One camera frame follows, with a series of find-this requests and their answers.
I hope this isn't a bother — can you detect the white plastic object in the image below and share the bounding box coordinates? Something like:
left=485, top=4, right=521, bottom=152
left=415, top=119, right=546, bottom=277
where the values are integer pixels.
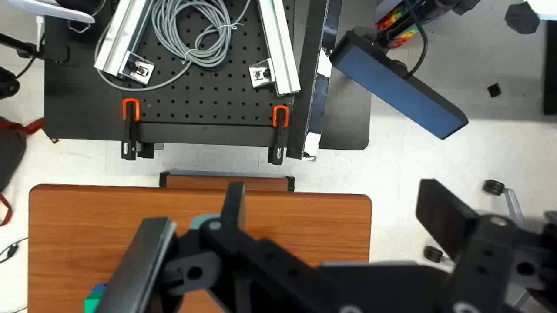
left=0, top=0, right=97, bottom=25

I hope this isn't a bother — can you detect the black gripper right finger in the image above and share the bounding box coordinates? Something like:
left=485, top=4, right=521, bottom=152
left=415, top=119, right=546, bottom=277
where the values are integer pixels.
left=415, top=177, right=557, bottom=313

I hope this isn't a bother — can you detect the dark bag red strap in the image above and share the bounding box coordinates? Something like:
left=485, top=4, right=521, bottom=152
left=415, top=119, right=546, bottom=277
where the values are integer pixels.
left=0, top=114, right=46, bottom=229

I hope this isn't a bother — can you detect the blue padded flat bar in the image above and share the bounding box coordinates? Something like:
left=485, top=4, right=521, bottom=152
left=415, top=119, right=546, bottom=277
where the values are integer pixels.
left=328, top=29, right=469, bottom=140

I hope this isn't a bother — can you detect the aluminium profile rail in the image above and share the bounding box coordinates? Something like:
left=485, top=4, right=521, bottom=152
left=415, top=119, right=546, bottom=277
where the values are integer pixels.
left=91, top=0, right=156, bottom=83
left=246, top=0, right=302, bottom=97

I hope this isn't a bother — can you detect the black clamp orange handle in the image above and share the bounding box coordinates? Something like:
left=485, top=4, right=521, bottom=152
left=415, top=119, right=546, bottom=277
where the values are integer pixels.
left=266, top=104, right=292, bottom=166
left=118, top=97, right=154, bottom=161

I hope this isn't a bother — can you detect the green arch block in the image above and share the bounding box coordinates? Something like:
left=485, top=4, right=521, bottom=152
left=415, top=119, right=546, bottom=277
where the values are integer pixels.
left=81, top=288, right=105, bottom=313

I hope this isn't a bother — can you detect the black octagonal disc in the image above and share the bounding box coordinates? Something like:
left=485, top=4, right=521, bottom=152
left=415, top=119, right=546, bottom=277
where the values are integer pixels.
left=502, top=1, right=542, bottom=36

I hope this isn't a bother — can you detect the thin black cable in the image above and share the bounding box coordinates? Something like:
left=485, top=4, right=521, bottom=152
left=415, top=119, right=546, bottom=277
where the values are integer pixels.
left=403, top=18, right=431, bottom=77

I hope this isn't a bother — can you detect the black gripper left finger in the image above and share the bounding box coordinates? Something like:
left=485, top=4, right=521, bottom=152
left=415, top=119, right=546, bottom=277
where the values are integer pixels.
left=93, top=217, right=219, bottom=313

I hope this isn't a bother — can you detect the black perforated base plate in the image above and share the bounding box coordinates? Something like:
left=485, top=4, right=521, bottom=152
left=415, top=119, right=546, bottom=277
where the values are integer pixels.
left=43, top=0, right=306, bottom=144

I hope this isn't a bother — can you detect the black bar white end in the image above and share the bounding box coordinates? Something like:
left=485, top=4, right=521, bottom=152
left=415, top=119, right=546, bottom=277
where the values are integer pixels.
left=285, top=0, right=330, bottom=161

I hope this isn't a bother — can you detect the grey coiled cable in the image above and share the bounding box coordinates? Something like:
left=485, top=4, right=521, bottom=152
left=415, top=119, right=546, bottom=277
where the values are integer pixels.
left=93, top=0, right=255, bottom=91

